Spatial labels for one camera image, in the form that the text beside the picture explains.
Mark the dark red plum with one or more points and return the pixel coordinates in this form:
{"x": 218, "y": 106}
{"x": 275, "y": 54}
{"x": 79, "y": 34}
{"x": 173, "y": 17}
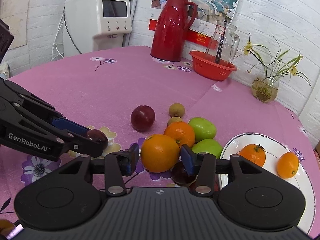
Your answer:
{"x": 142, "y": 118}

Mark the red thermos jug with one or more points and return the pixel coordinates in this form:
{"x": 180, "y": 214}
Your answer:
{"x": 174, "y": 21}

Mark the orange tangerine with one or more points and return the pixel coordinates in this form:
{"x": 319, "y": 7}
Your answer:
{"x": 182, "y": 133}

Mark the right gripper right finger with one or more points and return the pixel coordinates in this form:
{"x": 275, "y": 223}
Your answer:
{"x": 205, "y": 167}

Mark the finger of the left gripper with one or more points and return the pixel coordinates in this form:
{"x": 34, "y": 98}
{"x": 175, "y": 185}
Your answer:
{"x": 79, "y": 143}
{"x": 63, "y": 123}

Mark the glass vase with plant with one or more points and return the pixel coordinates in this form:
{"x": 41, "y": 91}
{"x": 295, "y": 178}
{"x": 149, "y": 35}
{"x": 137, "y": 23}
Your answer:
{"x": 273, "y": 67}

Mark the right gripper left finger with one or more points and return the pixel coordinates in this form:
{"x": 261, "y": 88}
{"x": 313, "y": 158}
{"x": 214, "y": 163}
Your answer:
{"x": 115, "y": 166}

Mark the small dark plum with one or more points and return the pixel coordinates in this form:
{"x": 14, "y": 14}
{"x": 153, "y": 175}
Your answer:
{"x": 97, "y": 136}

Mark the small orange kumquat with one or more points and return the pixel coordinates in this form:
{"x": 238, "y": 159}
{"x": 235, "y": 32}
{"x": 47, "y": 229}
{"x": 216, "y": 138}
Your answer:
{"x": 287, "y": 165}

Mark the pink floral tablecloth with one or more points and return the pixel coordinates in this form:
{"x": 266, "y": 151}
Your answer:
{"x": 100, "y": 90}

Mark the green apple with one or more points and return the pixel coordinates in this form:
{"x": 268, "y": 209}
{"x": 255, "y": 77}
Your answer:
{"x": 208, "y": 146}
{"x": 203, "y": 128}

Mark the brown kiwi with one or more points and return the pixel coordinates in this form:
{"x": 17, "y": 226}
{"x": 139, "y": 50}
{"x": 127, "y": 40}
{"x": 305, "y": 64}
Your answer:
{"x": 174, "y": 119}
{"x": 176, "y": 109}

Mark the wall calendar poster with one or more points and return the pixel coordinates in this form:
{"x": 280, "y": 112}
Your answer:
{"x": 208, "y": 13}

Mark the large orange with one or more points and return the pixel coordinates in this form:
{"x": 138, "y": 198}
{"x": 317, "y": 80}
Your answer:
{"x": 159, "y": 153}

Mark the tangerine with stem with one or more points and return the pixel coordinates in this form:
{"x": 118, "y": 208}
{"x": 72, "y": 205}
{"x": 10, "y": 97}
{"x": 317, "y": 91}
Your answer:
{"x": 254, "y": 153}

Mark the red plastic basket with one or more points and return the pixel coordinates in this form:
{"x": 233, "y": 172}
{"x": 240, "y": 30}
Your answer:
{"x": 204, "y": 65}

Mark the white water dispenser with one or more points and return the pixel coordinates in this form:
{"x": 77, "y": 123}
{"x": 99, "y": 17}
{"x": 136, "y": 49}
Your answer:
{"x": 94, "y": 25}

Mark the glass pitcher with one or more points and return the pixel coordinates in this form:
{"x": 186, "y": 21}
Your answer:
{"x": 224, "y": 43}

